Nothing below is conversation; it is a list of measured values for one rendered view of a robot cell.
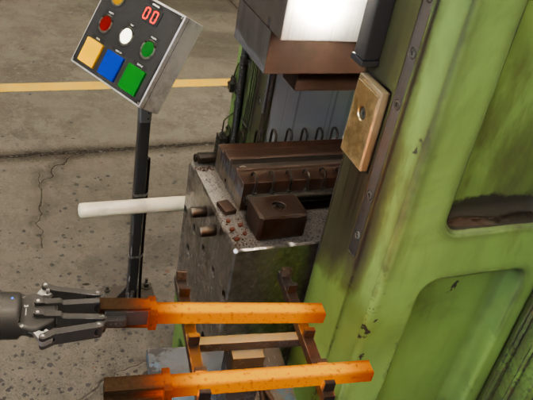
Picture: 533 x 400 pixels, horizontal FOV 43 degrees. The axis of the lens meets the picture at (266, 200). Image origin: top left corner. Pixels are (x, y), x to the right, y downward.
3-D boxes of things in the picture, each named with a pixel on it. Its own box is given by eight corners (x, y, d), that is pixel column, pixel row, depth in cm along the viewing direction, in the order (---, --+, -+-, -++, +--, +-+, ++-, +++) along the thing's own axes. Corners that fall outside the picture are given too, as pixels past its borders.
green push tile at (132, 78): (132, 96, 188) (144, 72, 187) (116, 85, 192) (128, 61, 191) (137, 98, 189) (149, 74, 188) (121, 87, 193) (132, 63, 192)
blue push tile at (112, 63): (111, 82, 193) (123, 58, 192) (96, 72, 197) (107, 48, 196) (115, 84, 194) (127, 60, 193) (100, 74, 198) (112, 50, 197)
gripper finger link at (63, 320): (34, 307, 107) (32, 313, 106) (106, 309, 109) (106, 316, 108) (34, 325, 109) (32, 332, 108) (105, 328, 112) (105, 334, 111)
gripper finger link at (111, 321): (94, 315, 110) (94, 328, 107) (126, 315, 111) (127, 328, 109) (93, 322, 110) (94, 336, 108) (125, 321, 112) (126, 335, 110)
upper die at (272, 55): (263, 74, 143) (270, 31, 138) (233, 36, 158) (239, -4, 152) (429, 74, 159) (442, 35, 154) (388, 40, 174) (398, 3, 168)
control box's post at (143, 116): (126, 309, 257) (145, 38, 197) (124, 301, 260) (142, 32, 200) (136, 307, 258) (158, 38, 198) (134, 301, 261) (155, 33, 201)
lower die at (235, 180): (239, 210, 163) (244, 180, 158) (214, 165, 177) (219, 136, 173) (389, 198, 179) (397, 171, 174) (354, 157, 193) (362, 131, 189)
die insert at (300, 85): (294, 90, 153) (299, 66, 150) (281, 76, 158) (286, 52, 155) (406, 90, 164) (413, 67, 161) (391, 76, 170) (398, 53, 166)
